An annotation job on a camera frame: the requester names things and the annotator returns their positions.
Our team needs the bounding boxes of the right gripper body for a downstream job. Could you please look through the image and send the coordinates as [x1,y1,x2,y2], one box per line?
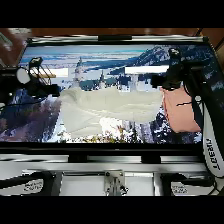
[151,73,182,91]

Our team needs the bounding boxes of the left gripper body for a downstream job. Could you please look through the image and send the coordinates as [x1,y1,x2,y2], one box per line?
[32,83,62,99]

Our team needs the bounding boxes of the white T-shirt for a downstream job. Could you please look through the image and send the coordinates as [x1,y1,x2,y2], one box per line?
[57,85,165,138]

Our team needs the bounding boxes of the pink garment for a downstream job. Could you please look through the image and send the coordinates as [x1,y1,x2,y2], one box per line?
[161,86,203,134]

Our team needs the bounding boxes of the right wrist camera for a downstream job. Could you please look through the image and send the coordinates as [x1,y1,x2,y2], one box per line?
[167,47,183,68]

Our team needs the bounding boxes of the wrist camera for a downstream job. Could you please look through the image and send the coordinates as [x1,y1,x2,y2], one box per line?
[28,56,45,80]
[167,47,183,68]

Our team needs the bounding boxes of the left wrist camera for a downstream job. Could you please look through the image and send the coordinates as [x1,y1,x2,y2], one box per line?
[28,56,45,80]

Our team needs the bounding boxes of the silver frame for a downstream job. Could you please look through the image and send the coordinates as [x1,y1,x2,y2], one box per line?
[0,34,224,197]

